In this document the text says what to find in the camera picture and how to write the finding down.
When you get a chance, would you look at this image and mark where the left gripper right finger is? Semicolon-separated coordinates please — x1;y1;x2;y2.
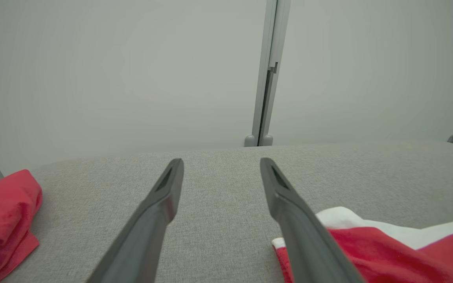
260;157;365;283

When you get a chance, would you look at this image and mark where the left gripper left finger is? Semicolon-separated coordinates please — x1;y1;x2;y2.
86;158;184;283

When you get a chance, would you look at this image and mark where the red garment with white band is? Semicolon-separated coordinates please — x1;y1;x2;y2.
272;206;453;283

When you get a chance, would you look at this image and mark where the red polo shirt white collar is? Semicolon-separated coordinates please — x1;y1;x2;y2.
0;169;43;283

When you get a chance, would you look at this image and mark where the grey partition post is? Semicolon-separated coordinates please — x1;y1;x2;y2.
244;0;278;147
259;0;292;147

